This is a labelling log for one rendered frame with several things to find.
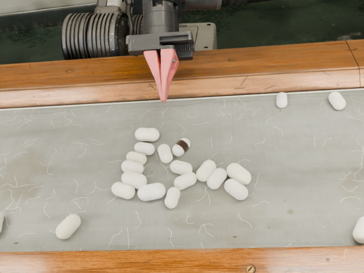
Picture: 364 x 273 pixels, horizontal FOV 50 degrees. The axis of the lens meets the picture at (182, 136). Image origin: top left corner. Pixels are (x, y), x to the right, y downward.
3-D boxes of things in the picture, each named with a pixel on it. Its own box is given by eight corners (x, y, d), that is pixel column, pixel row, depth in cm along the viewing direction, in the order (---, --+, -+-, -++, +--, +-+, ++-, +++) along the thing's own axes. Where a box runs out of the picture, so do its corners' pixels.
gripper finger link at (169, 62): (175, 96, 58) (173, 35, 59) (128, 99, 59) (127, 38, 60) (180, 104, 65) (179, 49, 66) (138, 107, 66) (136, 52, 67)
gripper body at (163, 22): (192, 42, 59) (189, -5, 60) (125, 47, 60) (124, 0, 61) (195, 55, 65) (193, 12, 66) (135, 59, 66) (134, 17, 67)
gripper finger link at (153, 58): (192, 95, 58) (189, 33, 59) (144, 98, 59) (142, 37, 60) (195, 104, 65) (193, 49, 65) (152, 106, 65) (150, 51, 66)
